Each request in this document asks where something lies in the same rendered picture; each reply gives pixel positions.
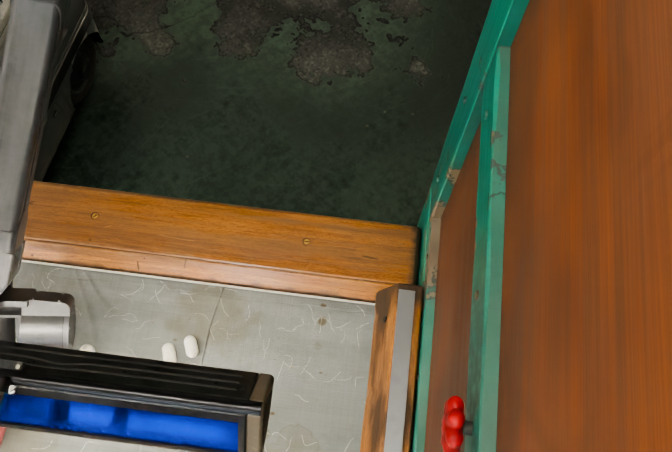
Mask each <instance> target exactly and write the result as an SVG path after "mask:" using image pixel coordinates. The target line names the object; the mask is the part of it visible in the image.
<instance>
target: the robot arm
mask: <svg viewBox="0 0 672 452"><path fill-rule="evenodd" d="M70 3H71V0H10V18H9V20H8V22H9V24H8V29H7V35H6V40H5V45H4V51H3V56H2V62H1V67H0V340H3V341H11V342H16V340H17V342H18V343H26V344H34V345H42V346H50V347H58V348H66V349H72V347H73V343H74V337H75V329H76V311H75V299H74V297H73V296H72V295H71V294H68V293H58V292H48V291H39V290H36V288H13V279H14V278H15V276H16V275H17V274H18V272H19V270H20V267H21V262H22V257H23V252H24V247H25V242H26V240H24V236H25V231H26V226H27V220H28V206H29V201H30V196H31V190H32V185H33V180H34V175H35V170H36V165H37V160H38V155H39V150H40V145H41V140H42V135H43V130H44V125H45V120H46V114H47V109H48V104H49V99H50V94H51V89H52V84H53V79H54V74H55V69H56V64H57V59H58V54H59V49H60V44H61V38H62V33H63V29H64V25H65V22H66V19H67V16H68V12H69V8H70ZM15 321H16V335H15Z"/></svg>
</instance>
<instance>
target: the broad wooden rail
mask: <svg viewBox="0 0 672 452"><path fill-rule="evenodd" d="M24 240H26V242H25V247H24V252H23V257H22V260H29V261H37V262H45V263H53V264H61V265H69V266H77V267H85V268H93V269H101V270H110V271H118V272H126V273H134V274H142V275H150V276H158V277H166V278H174V279H182V280H190V281H199V282H207V283H215V284H223V285H231V286H239V287H247V288H255V289H263V290H271V291H279V292H287V293H296V294H304V295H312V296H320V297H328V298H336V299H344V300H352V301H360V302H368V303H375V300H376V293H377V292H378V291H380V290H383V289H385V288H388V287H390V286H393V285H396V284H398V283H402V284H410V285H417V278H418V266H419V254H420V242H421V229H420V228H419V227H416V226H408V225H399V224H391V223H383V222H374V221H366V220H358V219H349V218H341V217H333V216H325V215H316V214H308V213H300V212H291V211H283V210H275V209H266V208H258V207H250V206H241V205H233V204H225V203H216V202H208V201H200V200H191V199H183V198H175V197H166V196H158V195H150V194H141V193H133V192H125V191H116V190H108V189H100V188H91V187H83V186H75V185H66V184H58V183H50V182H41V181H33V185H32V190H31V196H30V201H29V206H28V220H27V226H26V231H25V236H24Z"/></svg>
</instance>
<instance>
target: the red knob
mask: <svg viewBox="0 0 672 452"><path fill-rule="evenodd" d="M441 431H442V435H441V445H442V447H443V452H460V446H461V445H462V443H463V439H464V436H463V435H469V436H471V435H472V432H473V421H469V420H465V415H464V402H463V400H462V399H461V398H460V397H459V396H457V395H455V396H452V397H450V398H449V399H448V400H447V401H446V402H445V404H444V415H443V418H442V422H441Z"/></svg>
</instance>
